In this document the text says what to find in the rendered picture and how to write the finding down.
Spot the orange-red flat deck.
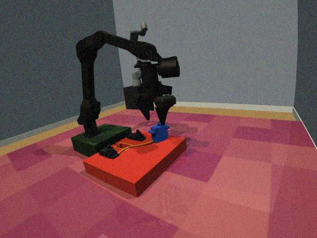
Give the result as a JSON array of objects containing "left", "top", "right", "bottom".
[{"left": 83, "top": 130, "right": 186, "bottom": 198}]

